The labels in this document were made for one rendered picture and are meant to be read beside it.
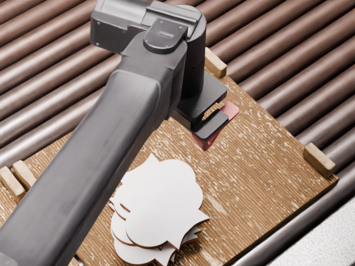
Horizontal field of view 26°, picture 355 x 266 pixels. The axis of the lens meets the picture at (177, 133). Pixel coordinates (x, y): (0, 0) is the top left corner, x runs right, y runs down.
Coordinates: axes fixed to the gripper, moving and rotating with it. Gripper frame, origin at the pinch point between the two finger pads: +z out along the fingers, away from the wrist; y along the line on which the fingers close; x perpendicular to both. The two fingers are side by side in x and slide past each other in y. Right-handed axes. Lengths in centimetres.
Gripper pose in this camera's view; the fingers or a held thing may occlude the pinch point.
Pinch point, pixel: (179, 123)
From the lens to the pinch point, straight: 101.3
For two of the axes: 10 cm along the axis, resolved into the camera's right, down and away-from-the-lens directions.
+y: -7.3, -5.7, 3.8
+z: 0.0, 5.6, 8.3
